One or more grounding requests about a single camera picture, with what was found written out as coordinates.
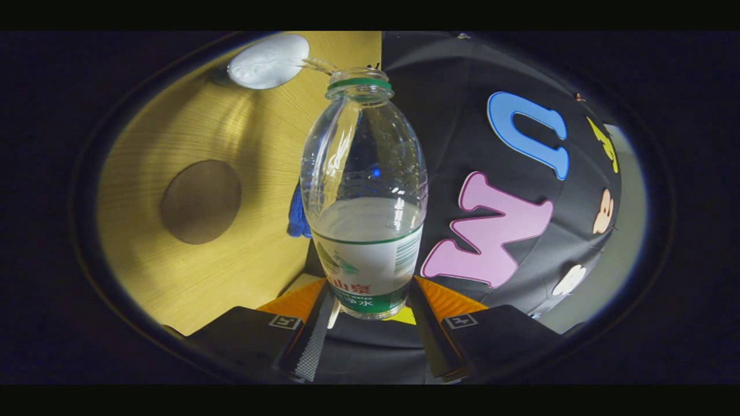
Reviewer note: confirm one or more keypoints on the round brown coaster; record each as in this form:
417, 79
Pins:
200, 202

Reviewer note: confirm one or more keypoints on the clear plastic water bottle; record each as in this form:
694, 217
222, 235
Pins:
364, 173

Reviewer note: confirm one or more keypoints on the blue folded towel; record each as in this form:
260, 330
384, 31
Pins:
297, 216

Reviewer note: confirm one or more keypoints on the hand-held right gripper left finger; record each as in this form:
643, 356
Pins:
315, 341

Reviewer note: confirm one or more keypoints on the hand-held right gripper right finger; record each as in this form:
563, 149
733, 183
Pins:
433, 341

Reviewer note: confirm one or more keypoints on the black backdrop cloth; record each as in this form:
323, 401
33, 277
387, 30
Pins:
462, 115

